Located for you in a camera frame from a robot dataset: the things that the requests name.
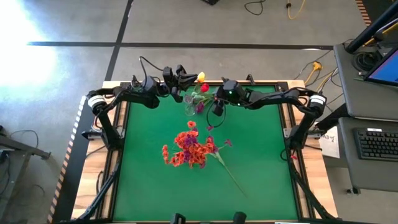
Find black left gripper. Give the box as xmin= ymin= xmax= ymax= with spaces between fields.
xmin=161 ymin=64 xmax=198 ymax=103

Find yellow orange tulip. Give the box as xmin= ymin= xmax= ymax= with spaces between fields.
xmin=194 ymin=71 xmax=206 ymax=94

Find orange artificial flower bunch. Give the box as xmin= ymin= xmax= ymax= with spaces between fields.
xmin=172 ymin=142 xmax=215 ymax=169
xmin=161 ymin=120 xmax=200 ymax=169

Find clear glass vase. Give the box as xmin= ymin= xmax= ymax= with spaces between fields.
xmin=183 ymin=95 xmax=197 ymax=118

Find green table mat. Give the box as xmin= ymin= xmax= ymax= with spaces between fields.
xmin=112 ymin=86 xmax=300 ymax=222

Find white paper sheet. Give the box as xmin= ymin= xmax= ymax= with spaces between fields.
xmin=319 ymin=126 xmax=341 ymax=159

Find black rounded object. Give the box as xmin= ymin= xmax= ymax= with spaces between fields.
xmin=233 ymin=211 xmax=248 ymax=224
xmin=170 ymin=213 xmax=187 ymax=224

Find dark grey computer desk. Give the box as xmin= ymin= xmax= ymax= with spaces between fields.
xmin=333 ymin=42 xmax=398 ymax=192

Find black hazard-striped platform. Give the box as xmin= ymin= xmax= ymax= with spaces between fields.
xmin=46 ymin=95 xmax=102 ymax=224

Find black slanted pole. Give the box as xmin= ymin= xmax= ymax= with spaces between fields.
xmin=345 ymin=0 xmax=398 ymax=54

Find black keyboard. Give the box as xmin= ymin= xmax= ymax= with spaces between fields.
xmin=354 ymin=127 xmax=398 ymax=162

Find blue-screen monitor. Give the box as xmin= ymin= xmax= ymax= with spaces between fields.
xmin=364 ymin=46 xmax=398 ymax=87

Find grey metal stand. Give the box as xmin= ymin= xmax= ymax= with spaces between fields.
xmin=0 ymin=124 xmax=52 ymax=224

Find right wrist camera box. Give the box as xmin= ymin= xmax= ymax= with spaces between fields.
xmin=212 ymin=101 xmax=226 ymax=118

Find black metal table frame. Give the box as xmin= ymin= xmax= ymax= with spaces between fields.
xmin=96 ymin=81 xmax=315 ymax=223

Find black floor cable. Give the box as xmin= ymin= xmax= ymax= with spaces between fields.
xmin=244 ymin=0 xmax=265 ymax=16

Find yellow plug cable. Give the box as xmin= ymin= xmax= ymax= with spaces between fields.
xmin=303 ymin=61 xmax=324 ymax=86

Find yellow floor cable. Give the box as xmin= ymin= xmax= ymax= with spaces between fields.
xmin=286 ymin=0 xmax=307 ymax=21

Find black diagonal frame strut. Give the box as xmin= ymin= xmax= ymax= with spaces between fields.
xmin=76 ymin=160 xmax=123 ymax=222
xmin=287 ymin=149 xmax=338 ymax=222

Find coiled black cables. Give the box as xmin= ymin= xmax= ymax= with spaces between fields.
xmin=353 ymin=49 xmax=384 ymax=73

